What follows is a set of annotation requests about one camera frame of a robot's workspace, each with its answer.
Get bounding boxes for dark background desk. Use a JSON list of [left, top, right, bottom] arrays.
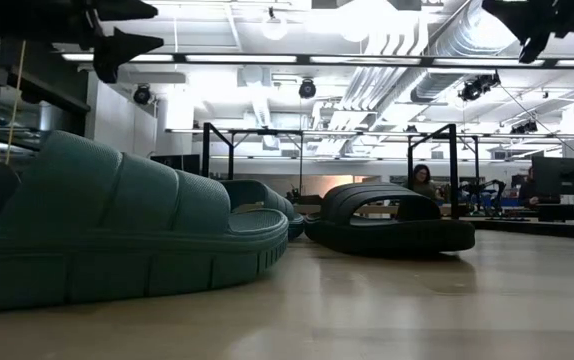
[[536, 202, 574, 226]]

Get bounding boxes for black ceiling spotlight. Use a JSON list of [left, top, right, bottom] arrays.
[[132, 83, 153, 106], [298, 78, 317, 100], [510, 119, 538, 135], [457, 72, 501, 103]]

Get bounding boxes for long ceiling light strip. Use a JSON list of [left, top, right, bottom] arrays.
[[61, 52, 574, 70]]

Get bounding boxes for person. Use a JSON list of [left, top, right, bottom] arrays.
[[518, 167, 543, 210], [406, 163, 441, 201]]

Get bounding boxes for black background metal frame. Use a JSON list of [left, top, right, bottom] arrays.
[[166, 127, 574, 221]]

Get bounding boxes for dark computer monitor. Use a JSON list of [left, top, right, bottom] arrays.
[[531, 156, 574, 199]]

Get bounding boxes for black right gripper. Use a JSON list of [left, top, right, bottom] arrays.
[[481, 0, 574, 65]]

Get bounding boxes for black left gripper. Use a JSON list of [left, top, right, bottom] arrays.
[[0, 0, 166, 85]]

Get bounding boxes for black rubber slide sandal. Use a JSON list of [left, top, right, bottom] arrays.
[[303, 181, 477, 257]]

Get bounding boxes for silver ventilation duct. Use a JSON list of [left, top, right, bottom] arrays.
[[409, 0, 521, 105]]

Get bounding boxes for green rubber slide sandal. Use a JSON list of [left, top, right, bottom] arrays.
[[220, 178, 306, 242], [0, 129, 291, 315]]

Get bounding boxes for white pendant lamp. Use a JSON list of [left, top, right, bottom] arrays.
[[261, 7, 288, 41]]

